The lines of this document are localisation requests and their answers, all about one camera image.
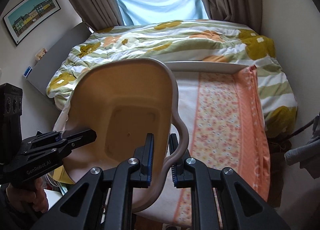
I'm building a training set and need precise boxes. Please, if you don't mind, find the floral striped blanket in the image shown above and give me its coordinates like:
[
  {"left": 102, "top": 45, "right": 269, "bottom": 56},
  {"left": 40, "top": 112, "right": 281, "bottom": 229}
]
[{"left": 46, "top": 19, "right": 299, "bottom": 143}]

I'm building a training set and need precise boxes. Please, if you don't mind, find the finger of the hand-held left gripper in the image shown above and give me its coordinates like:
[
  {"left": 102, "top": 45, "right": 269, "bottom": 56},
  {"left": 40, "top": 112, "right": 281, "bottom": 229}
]
[
  {"left": 60, "top": 129, "right": 97, "bottom": 151},
  {"left": 36, "top": 131, "right": 63, "bottom": 143}
]

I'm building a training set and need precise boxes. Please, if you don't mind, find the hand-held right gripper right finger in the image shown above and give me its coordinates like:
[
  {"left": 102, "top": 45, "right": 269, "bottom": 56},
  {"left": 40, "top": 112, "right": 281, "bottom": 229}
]
[{"left": 169, "top": 132, "right": 292, "bottom": 230}]

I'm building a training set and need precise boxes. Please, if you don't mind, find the beige wavy-edged bowl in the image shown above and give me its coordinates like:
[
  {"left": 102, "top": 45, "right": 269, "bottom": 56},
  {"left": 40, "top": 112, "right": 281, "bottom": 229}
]
[{"left": 60, "top": 57, "right": 189, "bottom": 212}]

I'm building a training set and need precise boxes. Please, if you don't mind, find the orange floral cloth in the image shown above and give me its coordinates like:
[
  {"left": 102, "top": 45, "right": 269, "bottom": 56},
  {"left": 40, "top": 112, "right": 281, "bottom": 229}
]
[{"left": 172, "top": 66, "right": 272, "bottom": 226}]

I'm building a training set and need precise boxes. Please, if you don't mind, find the person's left forearm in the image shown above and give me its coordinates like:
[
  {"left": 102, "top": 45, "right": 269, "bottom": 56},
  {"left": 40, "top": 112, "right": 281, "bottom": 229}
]
[{"left": 0, "top": 186, "right": 33, "bottom": 230}]

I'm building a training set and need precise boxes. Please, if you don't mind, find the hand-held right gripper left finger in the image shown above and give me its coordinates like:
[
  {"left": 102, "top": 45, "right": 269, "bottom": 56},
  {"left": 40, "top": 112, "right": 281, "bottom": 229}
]
[{"left": 30, "top": 133, "right": 154, "bottom": 230}]

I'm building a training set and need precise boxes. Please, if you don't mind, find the framed wall poster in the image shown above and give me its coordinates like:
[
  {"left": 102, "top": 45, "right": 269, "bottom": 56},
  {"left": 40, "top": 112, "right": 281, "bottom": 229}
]
[{"left": 2, "top": 0, "right": 61, "bottom": 47}]

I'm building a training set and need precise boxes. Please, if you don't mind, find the black metal rack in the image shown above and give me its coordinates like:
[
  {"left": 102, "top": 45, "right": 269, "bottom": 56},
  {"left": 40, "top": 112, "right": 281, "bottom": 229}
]
[{"left": 267, "top": 114, "right": 320, "bottom": 145}]

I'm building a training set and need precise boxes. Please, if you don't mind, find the small pink box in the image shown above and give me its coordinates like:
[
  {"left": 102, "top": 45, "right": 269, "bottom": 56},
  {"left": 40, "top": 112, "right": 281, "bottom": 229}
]
[{"left": 35, "top": 48, "right": 48, "bottom": 61}]

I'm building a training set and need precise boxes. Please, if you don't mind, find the grey garment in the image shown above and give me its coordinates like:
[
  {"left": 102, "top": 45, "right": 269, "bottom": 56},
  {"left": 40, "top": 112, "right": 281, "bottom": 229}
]
[{"left": 284, "top": 140, "right": 320, "bottom": 178}]

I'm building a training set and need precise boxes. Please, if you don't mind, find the grey bed headboard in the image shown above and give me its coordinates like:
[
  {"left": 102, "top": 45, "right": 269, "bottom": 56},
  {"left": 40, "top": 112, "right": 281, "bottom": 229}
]
[{"left": 27, "top": 22, "right": 94, "bottom": 93}]

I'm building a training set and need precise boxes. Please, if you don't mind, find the person's left hand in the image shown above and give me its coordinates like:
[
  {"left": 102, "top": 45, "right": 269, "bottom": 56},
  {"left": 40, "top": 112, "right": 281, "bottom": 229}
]
[{"left": 6, "top": 177, "right": 49, "bottom": 213}]

